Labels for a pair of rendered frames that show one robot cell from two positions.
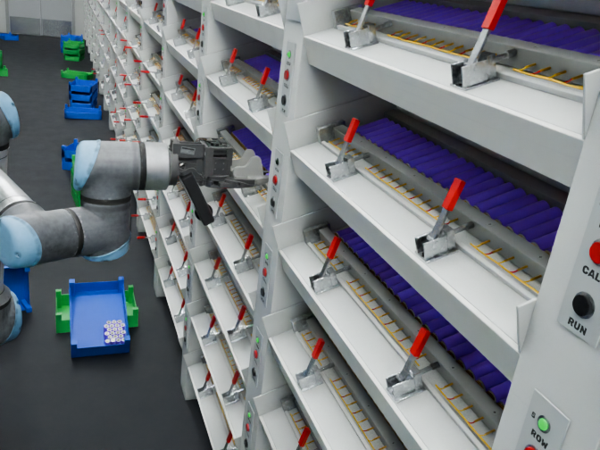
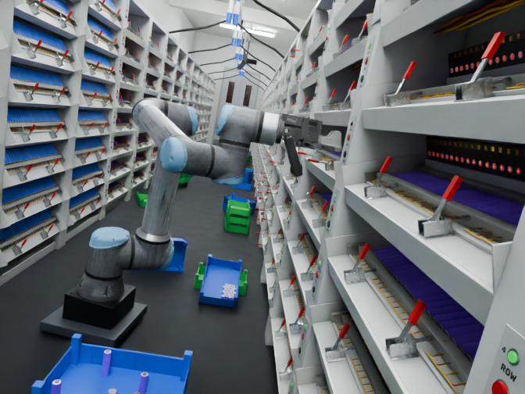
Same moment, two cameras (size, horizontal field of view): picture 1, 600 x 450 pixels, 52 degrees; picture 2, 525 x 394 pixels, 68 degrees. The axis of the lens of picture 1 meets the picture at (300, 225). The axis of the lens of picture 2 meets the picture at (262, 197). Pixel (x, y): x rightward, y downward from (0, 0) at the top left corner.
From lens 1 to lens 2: 0.36 m
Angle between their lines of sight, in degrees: 21
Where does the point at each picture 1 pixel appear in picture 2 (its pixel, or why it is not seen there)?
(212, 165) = (307, 131)
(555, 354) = not seen: outside the picture
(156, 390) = (247, 334)
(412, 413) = (440, 245)
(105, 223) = (230, 157)
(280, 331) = (337, 254)
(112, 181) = (240, 129)
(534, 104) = not seen: outside the picture
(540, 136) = not seen: outside the picture
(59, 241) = (198, 158)
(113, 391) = (219, 327)
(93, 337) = (215, 293)
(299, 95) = (373, 69)
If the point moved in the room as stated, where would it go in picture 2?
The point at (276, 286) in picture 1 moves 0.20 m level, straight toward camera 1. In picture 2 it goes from (339, 215) to (325, 231)
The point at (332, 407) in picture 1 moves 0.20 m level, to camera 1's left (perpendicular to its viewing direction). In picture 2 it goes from (369, 295) to (276, 265)
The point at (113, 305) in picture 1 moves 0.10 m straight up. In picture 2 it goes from (232, 277) to (235, 261)
